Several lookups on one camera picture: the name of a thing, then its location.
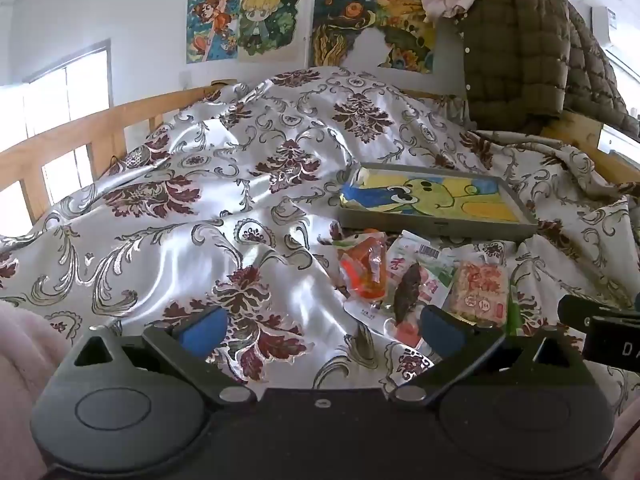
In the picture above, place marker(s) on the window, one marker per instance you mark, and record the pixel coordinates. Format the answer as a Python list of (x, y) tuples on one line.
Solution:
[(65, 105)]

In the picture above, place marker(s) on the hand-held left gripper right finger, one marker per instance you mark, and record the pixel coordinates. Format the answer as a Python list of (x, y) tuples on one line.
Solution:
[(442, 332)]

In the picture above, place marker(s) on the dark brown snack packet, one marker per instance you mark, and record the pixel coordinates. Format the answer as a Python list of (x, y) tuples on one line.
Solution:
[(407, 292)]

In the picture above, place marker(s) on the pink square snack packet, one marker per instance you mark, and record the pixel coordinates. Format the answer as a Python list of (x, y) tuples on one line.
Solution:
[(480, 292)]

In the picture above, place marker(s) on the pink fleece garment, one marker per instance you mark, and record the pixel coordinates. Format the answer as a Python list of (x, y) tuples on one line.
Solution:
[(25, 385)]

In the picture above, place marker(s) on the orange-haired figure wall poster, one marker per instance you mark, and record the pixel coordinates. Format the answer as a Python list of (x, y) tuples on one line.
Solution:
[(212, 25)]

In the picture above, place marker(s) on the olive quilted jacket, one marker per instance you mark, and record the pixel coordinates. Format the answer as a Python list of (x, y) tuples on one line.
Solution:
[(525, 55)]

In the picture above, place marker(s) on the orange translucent snack packet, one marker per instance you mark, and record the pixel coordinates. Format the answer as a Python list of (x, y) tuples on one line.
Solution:
[(362, 270)]

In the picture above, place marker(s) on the floral satin blanket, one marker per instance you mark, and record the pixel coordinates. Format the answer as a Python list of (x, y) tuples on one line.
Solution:
[(200, 200)]

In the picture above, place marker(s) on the white and green snack packet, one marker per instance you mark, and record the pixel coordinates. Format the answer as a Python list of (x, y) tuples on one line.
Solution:
[(435, 265)]

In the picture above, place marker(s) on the grey tray with cartoon picture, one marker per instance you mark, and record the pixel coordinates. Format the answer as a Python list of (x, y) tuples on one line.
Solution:
[(440, 200)]

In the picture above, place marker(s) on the wooden bed rail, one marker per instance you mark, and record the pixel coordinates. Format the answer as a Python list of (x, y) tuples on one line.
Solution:
[(580, 132), (65, 130)]

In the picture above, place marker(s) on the grey hanging cloth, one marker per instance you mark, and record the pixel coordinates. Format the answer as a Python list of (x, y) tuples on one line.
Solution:
[(450, 65)]

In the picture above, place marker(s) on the white air conditioner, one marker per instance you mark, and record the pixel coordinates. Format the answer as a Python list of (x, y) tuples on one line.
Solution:
[(617, 35)]

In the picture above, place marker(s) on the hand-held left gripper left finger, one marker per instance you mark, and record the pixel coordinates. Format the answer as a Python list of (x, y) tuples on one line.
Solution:
[(202, 332)]

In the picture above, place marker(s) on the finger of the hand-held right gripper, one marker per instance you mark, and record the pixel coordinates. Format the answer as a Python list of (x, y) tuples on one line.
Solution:
[(575, 310)]

